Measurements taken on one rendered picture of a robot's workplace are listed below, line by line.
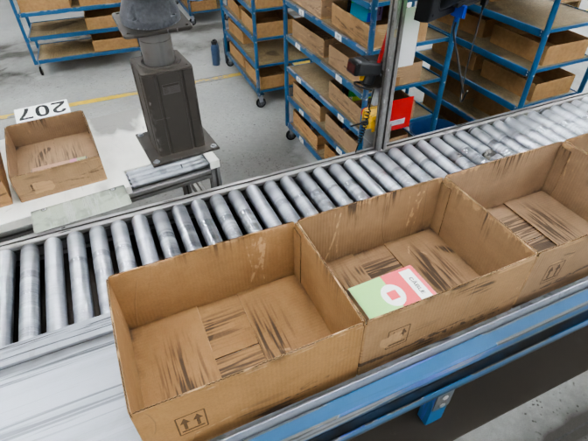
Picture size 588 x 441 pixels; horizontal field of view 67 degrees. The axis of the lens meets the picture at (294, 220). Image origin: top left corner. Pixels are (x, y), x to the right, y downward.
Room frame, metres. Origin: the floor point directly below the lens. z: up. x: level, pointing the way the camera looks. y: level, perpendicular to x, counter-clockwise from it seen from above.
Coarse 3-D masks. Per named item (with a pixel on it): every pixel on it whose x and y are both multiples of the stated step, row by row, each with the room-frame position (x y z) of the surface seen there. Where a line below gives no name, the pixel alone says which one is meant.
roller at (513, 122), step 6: (510, 120) 1.70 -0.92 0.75; (516, 120) 1.69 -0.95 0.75; (510, 126) 1.68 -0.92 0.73; (516, 126) 1.66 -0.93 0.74; (522, 126) 1.64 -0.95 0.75; (522, 132) 1.62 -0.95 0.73; (528, 132) 1.60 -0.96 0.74; (534, 132) 1.59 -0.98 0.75; (534, 138) 1.57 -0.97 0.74; (540, 138) 1.55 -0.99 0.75; (546, 138) 1.54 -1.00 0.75; (546, 144) 1.51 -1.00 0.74
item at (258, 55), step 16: (240, 0) 3.59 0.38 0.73; (224, 16) 4.19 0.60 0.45; (224, 32) 4.17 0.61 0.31; (240, 48) 3.70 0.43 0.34; (256, 48) 3.29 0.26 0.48; (272, 48) 3.69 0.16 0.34; (288, 48) 3.68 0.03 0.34; (240, 64) 3.87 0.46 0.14; (256, 64) 3.29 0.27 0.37; (272, 64) 3.36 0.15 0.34; (256, 80) 3.29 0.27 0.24
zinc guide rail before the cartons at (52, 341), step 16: (96, 320) 0.58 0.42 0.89; (48, 336) 0.54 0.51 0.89; (64, 336) 0.54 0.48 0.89; (80, 336) 0.54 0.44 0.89; (96, 336) 0.55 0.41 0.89; (0, 352) 0.51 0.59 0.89; (16, 352) 0.51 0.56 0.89; (32, 352) 0.51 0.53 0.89; (48, 352) 0.51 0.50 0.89; (0, 368) 0.47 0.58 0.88
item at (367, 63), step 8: (368, 56) 1.54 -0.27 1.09; (352, 64) 1.49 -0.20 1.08; (360, 64) 1.48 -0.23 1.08; (368, 64) 1.49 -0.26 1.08; (376, 64) 1.50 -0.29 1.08; (352, 72) 1.48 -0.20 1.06; (360, 72) 1.47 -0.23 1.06; (368, 72) 1.48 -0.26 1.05; (376, 72) 1.50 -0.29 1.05; (360, 80) 1.52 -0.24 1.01; (368, 80) 1.50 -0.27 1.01
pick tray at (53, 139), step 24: (48, 120) 1.57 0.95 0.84; (72, 120) 1.61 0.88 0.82; (24, 144) 1.52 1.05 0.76; (48, 144) 1.52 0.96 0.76; (72, 144) 1.52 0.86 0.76; (24, 168) 1.36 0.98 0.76; (48, 168) 1.22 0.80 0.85; (72, 168) 1.25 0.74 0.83; (96, 168) 1.29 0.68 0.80; (24, 192) 1.18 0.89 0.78; (48, 192) 1.21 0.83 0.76
